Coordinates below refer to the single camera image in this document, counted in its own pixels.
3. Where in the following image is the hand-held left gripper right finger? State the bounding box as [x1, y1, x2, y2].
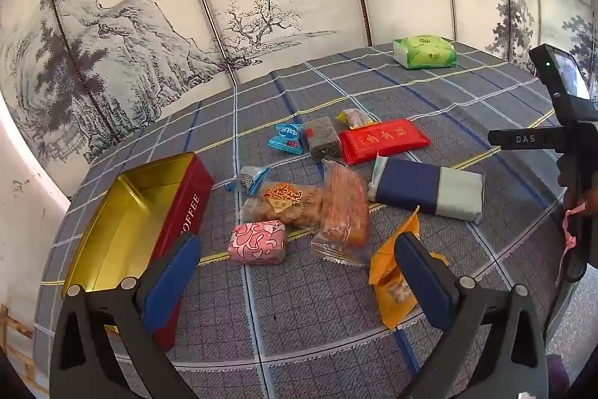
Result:
[394, 232, 549, 399]

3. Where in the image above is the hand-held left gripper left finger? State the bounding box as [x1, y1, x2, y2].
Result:
[49, 233, 203, 399]

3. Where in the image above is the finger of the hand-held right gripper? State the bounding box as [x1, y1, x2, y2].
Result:
[488, 125, 568, 153]

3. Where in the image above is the yellow-orange snack packet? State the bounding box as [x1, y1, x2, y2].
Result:
[368, 209, 449, 331]

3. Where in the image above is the red tin box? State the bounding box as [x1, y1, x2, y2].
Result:
[62, 152, 215, 353]

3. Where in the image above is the pink patterned snack packet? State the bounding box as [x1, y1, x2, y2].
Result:
[227, 220, 287, 266]

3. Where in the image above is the blue candy packet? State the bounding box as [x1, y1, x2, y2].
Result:
[267, 122, 305, 155]

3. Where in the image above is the pink ribbon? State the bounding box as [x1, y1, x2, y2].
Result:
[561, 202, 588, 262]

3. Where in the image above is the navy and grey packet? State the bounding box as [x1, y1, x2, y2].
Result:
[367, 156, 486, 224]

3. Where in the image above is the long clear orange snack packet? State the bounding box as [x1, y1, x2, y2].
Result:
[311, 160, 372, 266]

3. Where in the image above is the plaid tablecloth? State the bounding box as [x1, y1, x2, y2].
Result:
[35, 41, 580, 399]

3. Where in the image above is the silver and blue wrapper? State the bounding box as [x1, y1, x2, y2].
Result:
[226, 165, 271, 196]

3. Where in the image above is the green snack packet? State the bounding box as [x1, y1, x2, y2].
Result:
[392, 35, 456, 70]

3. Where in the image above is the clear fried snack packet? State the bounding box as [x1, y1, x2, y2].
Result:
[238, 181, 328, 236]

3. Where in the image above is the flat red snack packet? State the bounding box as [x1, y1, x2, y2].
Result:
[337, 119, 431, 166]

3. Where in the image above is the wooden rack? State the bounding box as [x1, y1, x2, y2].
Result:
[0, 304, 50, 397]

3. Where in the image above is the small yellow candy packet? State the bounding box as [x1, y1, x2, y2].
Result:
[337, 108, 374, 129]

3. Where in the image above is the dark grey block packet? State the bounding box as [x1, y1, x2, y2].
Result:
[301, 117, 344, 160]

